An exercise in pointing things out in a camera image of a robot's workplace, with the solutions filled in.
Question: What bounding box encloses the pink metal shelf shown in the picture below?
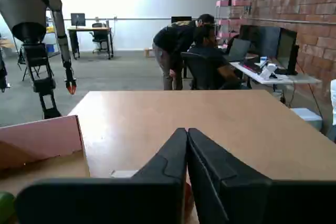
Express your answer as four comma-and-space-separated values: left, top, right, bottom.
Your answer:
215, 0, 253, 49

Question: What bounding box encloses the grey humanoid robot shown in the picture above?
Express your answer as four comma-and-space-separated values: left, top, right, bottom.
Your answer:
0, 0, 78, 120

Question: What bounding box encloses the standing person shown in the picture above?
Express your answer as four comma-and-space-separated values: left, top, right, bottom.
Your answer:
153, 14, 216, 91

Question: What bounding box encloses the white sheet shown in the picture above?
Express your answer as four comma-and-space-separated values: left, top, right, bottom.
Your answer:
330, 79, 336, 126

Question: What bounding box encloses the black keyboard with red lights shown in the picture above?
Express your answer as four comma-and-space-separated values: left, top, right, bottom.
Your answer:
243, 60, 263, 74

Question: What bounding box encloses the black laptop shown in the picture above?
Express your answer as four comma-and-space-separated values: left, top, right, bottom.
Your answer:
227, 38, 251, 62

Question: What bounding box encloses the pink cardboard box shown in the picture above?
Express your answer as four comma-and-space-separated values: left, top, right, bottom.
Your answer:
0, 115, 90, 196

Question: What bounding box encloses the seated person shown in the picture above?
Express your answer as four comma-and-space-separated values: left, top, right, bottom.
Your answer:
187, 24, 245, 90

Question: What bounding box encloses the white box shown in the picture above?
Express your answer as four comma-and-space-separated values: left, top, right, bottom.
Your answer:
290, 108, 323, 132

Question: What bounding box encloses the black computer monitor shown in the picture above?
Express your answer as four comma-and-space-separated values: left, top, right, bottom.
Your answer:
240, 24, 281, 59
70, 13, 86, 27
277, 28, 300, 76

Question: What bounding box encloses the white plastic item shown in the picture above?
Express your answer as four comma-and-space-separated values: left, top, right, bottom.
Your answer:
258, 63, 278, 80

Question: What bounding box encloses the round green toy fruit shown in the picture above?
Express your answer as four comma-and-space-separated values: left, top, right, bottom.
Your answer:
0, 191, 17, 224

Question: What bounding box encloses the black office chair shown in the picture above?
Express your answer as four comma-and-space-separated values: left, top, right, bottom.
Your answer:
89, 23, 110, 54
181, 51, 249, 90

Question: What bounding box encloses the wooden desk with black legs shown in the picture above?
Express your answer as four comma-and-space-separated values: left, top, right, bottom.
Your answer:
67, 26, 114, 60

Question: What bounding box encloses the white folding table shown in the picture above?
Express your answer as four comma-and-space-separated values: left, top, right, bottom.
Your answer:
229, 61, 323, 104

